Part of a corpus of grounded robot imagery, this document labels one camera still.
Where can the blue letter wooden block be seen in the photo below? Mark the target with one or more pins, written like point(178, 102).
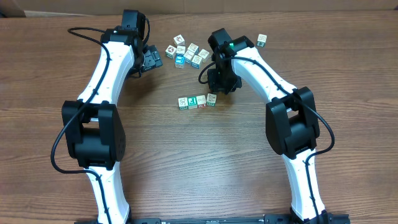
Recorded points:
point(179, 61)

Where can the turtle picture wooden block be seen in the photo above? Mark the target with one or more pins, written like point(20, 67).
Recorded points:
point(204, 54)

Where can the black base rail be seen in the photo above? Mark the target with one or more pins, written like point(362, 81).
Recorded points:
point(211, 221)

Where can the teal trim white block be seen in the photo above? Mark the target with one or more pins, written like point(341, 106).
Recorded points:
point(261, 40)

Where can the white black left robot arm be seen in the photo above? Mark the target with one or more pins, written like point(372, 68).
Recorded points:
point(91, 124)

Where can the green B wooden block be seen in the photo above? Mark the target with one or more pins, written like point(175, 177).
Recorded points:
point(211, 99)

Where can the sailboat picture wooden block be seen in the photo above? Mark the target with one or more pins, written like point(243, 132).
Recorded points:
point(183, 103)

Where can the green letter wooden block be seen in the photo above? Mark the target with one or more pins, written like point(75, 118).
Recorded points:
point(192, 102)

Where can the top row picture block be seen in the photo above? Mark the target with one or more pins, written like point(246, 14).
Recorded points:
point(193, 48)

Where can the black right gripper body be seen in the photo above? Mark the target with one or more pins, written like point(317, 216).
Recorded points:
point(224, 79)

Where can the red letter wooden block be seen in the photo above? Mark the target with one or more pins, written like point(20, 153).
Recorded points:
point(201, 101)

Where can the cardboard sheet at back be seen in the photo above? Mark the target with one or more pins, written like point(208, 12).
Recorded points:
point(20, 8)

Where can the pretzel picture wooden block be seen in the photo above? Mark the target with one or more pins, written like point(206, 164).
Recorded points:
point(196, 61)

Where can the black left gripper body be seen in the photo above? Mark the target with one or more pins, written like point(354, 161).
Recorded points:
point(150, 58)

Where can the red picture far-left block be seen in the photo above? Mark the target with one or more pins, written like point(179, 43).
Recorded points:
point(179, 40)

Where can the brown circle picture block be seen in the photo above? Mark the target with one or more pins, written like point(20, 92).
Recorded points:
point(171, 51)

